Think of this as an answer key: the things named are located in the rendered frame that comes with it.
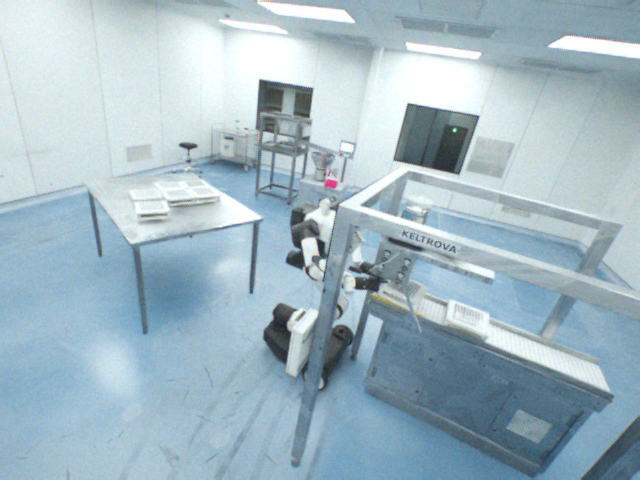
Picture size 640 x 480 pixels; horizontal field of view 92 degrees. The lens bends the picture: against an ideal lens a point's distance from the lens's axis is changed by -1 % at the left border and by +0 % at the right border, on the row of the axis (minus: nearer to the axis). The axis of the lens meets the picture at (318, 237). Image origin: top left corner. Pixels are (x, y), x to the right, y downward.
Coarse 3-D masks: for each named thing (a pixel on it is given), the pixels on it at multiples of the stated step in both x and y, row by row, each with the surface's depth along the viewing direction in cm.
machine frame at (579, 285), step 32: (384, 192) 150; (480, 192) 179; (352, 224) 114; (384, 224) 109; (416, 224) 108; (608, 224) 158; (480, 256) 98; (512, 256) 96; (544, 288) 93; (576, 288) 89; (608, 288) 86; (320, 320) 136; (320, 352) 142; (608, 448) 105
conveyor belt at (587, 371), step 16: (432, 304) 210; (496, 336) 189; (512, 336) 192; (528, 352) 180; (544, 352) 183; (560, 352) 185; (560, 368) 172; (576, 368) 174; (592, 368) 176; (576, 384) 164
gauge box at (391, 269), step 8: (384, 248) 183; (376, 256) 187; (384, 256) 185; (392, 256) 182; (400, 256) 180; (408, 256) 178; (376, 264) 188; (384, 264) 186; (392, 264) 184; (400, 264) 181; (384, 272) 188; (392, 272) 185; (408, 272) 181; (392, 280) 187; (408, 280) 183
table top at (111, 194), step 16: (144, 176) 341; (160, 176) 349; (176, 176) 357; (192, 176) 366; (96, 192) 283; (112, 192) 289; (112, 208) 259; (128, 208) 264; (176, 208) 279; (192, 208) 284; (208, 208) 289; (224, 208) 295; (240, 208) 301; (128, 224) 239; (144, 224) 243; (160, 224) 247; (176, 224) 251; (192, 224) 255; (208, 224) 260; (224, 224) 264; (240, 224) 274; (128, 240) 218; (144, 240) 222; (160, 240) 229
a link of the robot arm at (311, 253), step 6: (306, 240) 189; (312, 240) 189; (306, 246) 187; (312, 246) 187; (306, 252) 186; (312, 252) 185; (318, 252) 188; (306, 258) 185; (312, 258) 183; (318, 258) 184; (306, 264) 185; (312, 264) 185; (318, 264) 181; (324, 264) 183; (306, 270) 186; (324, 270) 181
